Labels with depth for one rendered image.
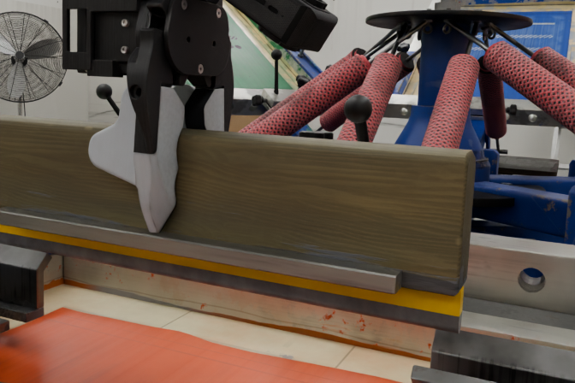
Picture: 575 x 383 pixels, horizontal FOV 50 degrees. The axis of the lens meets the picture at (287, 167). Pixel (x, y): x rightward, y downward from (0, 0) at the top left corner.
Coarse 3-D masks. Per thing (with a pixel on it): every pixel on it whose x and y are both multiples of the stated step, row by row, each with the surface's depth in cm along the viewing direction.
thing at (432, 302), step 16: (48, 240) 46; (64, 240) 45; (80, 240) 44; (144, 256) 42; (160, 256) 42; (176, 256) 41; (224, 272) 39; (240, 272) 39; (256, 272) 38; (320, 288) 37; (336, 288) 36; (352, 288) 36; (400, 288) 35; (400, 304) 35; (416, 304) 34; (432, 304) 34; (448, 304) 34
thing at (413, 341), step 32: (64, 256) 66; (96, 288) 64; (128, 288) 63; (160, 288) 61; (192, 288) 59; (224, 288) 58; (256, 320) 57; (288, 320) 55; (320, 320) 54; (352, 320) 53; (384, 320) 52; (480, 320) 51; (512, 320) 51; (416, 352) 51
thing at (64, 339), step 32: (64, 320) 56; (96, 320) 57; (0, 352) 49; (32, 352) 49; (64, 352) 50; (96, 352) 50; (128, 352) 50; (160, 352) 50; (192, 352) 50; (224, 352) 51
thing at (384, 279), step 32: (0, 224) 44; (32, 224) 43; (64, 224) 42; (96, 224) 41; (192, 256) 38; (224, 256) 37; (256, 256) 36; (288, 256) 35; (320, 256) 35; (384, 288) 33
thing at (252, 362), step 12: (240, 360) 49; (252, 360) 49; (264, 360) 50; (276, 360) 50; (288, 360) 50; (228, 372) 47; (240, 372) 47; (252, 372) 47; (264, 372) 47; (276, 372) 48; (288, 372) 48; (300, 372) 48; (312, 372) 48; (324, 372) 48; (336, 372) 48; (348, 372) 48
